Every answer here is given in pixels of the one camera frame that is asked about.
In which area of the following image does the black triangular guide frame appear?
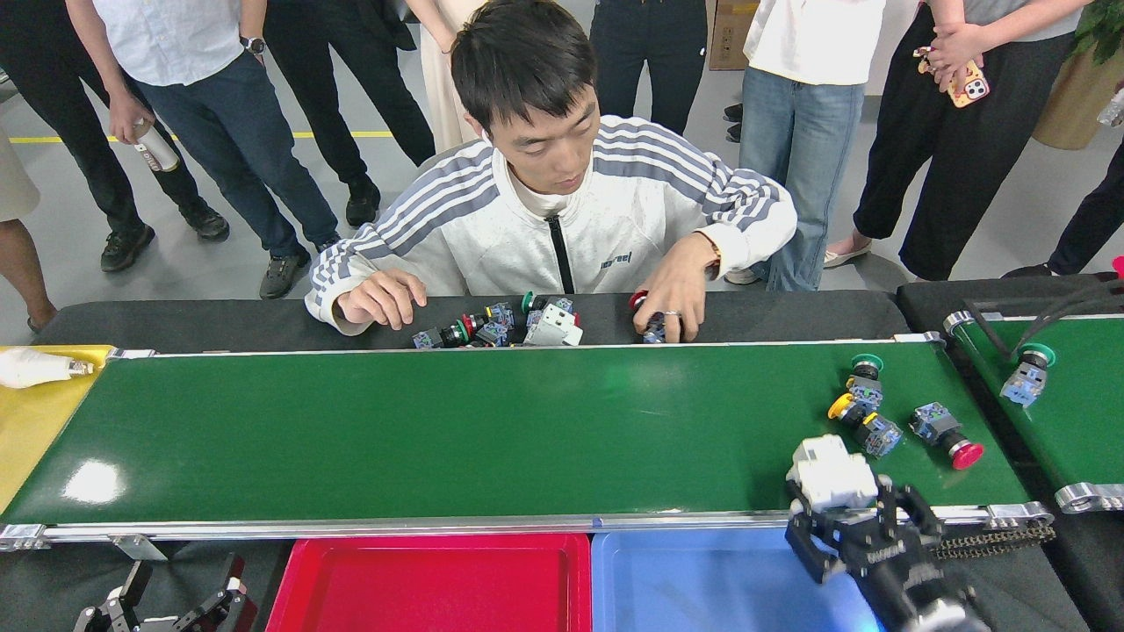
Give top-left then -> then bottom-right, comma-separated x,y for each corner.
962,281 -> 1124,359

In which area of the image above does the seated person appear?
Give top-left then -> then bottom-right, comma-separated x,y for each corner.
305,0 -> 798,343

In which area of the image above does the potted green plant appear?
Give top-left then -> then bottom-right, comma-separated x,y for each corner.
1032,0 -> 1124,150

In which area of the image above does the yellow push button switch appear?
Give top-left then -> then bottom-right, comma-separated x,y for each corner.
827,392 -> 904,459

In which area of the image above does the green conveyor with black guide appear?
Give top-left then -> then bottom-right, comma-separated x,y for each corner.
944,309 -> 1124,514

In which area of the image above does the person's right hand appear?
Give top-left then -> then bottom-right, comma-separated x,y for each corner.
336,269 -> 429,333

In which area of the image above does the white light bulb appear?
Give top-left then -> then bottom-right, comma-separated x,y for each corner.
0,348 -> 94,389

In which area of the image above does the yellow plastic tray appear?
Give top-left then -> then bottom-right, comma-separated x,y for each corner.
0,345 -> 115,514

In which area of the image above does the smartphone in patterned case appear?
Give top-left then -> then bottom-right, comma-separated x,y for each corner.
947,61 -> 991,109

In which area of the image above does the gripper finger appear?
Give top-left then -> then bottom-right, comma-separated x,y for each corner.
784,502 -> 870,585
878,478 -> 945,549
174,555 -> 258,632
75,562 -> 153,632

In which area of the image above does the conveyor drive chain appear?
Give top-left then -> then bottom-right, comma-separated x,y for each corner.
931,524 -> 1057,561

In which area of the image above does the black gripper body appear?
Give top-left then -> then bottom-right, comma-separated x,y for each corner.
847,535 -> 989,632

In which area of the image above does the person's left hand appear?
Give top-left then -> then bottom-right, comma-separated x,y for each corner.
632,233 -> 721,343

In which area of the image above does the blue plastic tray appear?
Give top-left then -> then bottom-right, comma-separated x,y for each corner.
590,527 -> 888,632

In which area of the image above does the long green conveyor belt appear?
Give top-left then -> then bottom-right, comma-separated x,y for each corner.
0,332 -> 1055,552

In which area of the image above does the brown cardboard box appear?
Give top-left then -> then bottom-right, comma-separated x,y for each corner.
707,0 -> 760,71

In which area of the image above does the white circuit breaker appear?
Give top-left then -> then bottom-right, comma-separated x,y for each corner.
524,303 -> 584,348
786,434 -> 881,514

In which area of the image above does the red plastic tray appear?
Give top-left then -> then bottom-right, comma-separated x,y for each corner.
266,533 -> 594,632

